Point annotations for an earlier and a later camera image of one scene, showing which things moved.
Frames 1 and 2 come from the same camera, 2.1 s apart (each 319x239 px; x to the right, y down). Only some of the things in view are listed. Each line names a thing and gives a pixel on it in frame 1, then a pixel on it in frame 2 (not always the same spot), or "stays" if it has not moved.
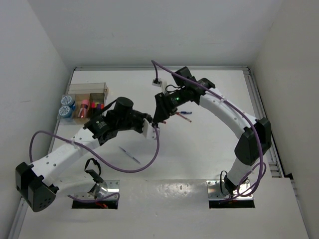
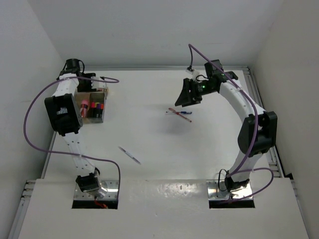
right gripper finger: x=162 y=112 -> x=186 y=97
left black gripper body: x=137 y=120 -> x=85 y=85
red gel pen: x=183 y=116 stays
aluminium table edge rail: x=163 y=68 stays
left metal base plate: x=101 y=189 stays
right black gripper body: x=175 y=99 -> x=200 y=89
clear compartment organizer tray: x=89 y=98 stays
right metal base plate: x=217 y=190 stays
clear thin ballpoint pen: x=131 y=156 stays
